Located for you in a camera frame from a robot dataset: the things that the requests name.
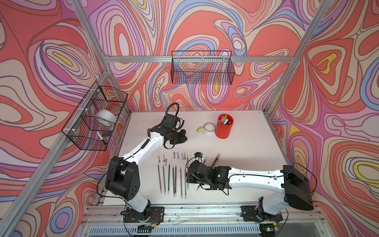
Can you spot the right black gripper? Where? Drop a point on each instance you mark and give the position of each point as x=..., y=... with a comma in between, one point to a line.
x=189, y=177

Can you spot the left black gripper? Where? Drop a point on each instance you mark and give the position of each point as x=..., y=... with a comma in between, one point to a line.
x=183, y=137

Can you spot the yellow black capped pencil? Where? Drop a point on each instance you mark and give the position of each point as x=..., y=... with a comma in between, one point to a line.
x=216, y=160

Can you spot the dark blue pencil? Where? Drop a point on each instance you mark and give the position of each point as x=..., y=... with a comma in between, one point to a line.
x=168, y=188

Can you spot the red capped pencil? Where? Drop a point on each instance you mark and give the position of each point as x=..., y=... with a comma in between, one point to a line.
x=181, y=183

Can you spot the dark capped pencil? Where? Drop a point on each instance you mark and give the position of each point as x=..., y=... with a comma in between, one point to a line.
x=176, y=180

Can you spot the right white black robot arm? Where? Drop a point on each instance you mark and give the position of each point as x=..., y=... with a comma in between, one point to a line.
x=288, y=187

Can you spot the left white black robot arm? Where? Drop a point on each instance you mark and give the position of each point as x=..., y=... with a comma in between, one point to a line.
x=123, y=178

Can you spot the yellow binder clip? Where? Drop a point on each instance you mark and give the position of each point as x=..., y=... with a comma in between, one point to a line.
x=201, y=130

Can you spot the clear tape roll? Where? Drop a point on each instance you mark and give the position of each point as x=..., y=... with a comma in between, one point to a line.
x=209, y=127

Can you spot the red pen cup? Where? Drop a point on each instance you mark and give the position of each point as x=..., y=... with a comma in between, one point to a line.
x=223, y=131

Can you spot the white marker in basket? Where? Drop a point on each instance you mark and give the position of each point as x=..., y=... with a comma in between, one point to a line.
x=100, y=136

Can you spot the white tape roll in basket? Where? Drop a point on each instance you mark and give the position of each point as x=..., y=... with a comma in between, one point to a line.
x=105, y=117

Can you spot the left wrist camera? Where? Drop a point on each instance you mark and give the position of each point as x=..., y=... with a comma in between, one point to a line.
x=172, y=122

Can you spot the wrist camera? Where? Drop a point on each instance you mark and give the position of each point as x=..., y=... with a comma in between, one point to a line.
x=172, y=122
x=199, y=156

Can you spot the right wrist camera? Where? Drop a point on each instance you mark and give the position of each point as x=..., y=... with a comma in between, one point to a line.
x=199, y=156

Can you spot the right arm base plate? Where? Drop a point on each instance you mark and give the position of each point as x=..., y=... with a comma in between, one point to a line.
x=251, y=213

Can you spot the black wire basket rear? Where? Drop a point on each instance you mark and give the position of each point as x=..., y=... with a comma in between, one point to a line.
x=202, y=67

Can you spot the black wire basket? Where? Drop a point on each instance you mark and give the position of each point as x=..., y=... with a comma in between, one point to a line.
x=202, y=67
x=95, y=118

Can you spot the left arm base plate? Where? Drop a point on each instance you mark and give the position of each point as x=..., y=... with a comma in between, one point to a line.
x=154, y=215

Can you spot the black wire basket left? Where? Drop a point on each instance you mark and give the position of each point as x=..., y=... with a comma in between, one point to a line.
x=95, y=118

